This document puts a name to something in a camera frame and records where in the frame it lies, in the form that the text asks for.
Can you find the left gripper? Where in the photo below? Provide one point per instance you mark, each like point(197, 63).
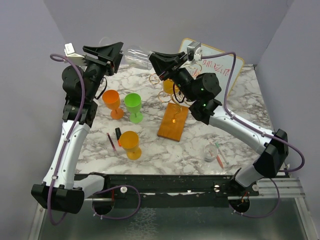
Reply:
point(111, 52)

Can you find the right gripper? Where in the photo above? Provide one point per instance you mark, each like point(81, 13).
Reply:
point(163, 62)

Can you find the yellow plastic wine glass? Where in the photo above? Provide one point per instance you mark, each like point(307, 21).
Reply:
point(167, 86)
point(129, 141)

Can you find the clear wine glass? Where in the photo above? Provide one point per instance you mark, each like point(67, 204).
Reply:
point(133, 55)
point(210, 153)

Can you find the clear wine glass front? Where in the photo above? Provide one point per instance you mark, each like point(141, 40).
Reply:
point(210, 153)

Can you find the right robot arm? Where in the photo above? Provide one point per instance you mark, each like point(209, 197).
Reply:
point(202, 91)

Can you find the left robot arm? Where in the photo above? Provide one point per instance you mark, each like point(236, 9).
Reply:
point(81, 80)

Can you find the orange plastic wine glass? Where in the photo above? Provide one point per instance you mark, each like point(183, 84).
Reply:
point(111, 99)

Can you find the green plastic wine glass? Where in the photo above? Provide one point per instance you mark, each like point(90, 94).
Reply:
point(133, 105)

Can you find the yellow plastic wine glass front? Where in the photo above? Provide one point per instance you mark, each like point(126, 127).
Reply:
point(129, 141)

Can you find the yellow framed whiteboard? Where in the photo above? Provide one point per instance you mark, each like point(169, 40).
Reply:
point(221, 66)

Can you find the orange black highlighter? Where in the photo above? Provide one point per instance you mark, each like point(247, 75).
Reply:
point(118, 135)

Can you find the dark red pen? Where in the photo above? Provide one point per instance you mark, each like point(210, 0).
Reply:
point(111, 142)

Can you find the white green marker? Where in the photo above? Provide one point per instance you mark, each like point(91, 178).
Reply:
point(221, 153)

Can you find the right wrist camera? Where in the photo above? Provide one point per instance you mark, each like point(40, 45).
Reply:
point(194, 51)

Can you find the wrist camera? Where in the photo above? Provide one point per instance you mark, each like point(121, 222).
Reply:
point(194, 51)
point(71, 54)

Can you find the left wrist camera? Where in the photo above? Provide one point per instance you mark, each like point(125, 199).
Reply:
point(71, 54)

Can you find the gold wire wine glass rack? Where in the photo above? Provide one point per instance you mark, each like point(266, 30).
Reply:
point(175, 115)

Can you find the black front rail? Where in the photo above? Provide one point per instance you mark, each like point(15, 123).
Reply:
point(127, 191)

